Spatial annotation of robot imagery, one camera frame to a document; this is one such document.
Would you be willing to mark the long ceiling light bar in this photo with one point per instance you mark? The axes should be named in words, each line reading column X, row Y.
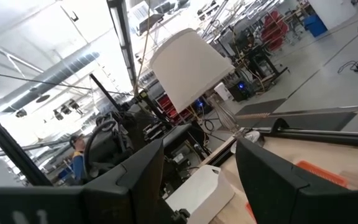
column 123, row 37

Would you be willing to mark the silver ventilation duct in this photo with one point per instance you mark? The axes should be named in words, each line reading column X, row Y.
column 48, row 81

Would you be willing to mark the black metal frame post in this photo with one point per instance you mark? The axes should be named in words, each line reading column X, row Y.
column 11, row 146

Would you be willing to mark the black table frame rail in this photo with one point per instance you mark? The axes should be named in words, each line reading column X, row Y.
column 322, row 135

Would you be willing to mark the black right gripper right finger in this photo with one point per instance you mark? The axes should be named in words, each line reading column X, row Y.
column 278, row 193

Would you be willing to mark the black computer with blue light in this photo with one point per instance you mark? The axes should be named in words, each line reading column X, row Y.
column 240, row 88

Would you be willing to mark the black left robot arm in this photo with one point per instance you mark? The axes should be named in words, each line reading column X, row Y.
column 113, row 146

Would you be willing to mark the clear glass lamp base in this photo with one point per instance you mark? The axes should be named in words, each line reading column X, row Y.
column 226, row 118

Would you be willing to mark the person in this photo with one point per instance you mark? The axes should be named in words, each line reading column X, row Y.
column 78, row 158

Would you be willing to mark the red storage bins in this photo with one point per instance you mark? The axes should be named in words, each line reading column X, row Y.
column 171, row 107

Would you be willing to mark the black workstation desk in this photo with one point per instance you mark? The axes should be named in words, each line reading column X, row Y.
column 259, row 59

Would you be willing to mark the white plastic basket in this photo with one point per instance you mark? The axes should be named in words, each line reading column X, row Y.
column 197, row 193

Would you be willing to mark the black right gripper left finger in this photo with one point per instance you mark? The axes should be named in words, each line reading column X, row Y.
column 129, row 186

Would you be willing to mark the blue plastic bin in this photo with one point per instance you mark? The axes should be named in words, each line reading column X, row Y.
column 315, row 25

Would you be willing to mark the orange plastic basket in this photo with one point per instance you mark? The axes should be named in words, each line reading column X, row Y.
column 250, row 211
column 322, row 172

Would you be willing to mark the white plastic container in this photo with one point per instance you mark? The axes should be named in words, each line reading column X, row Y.
column 222, row 91

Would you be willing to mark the red storage shelving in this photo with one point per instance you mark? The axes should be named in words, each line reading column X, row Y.
column 273, row 29

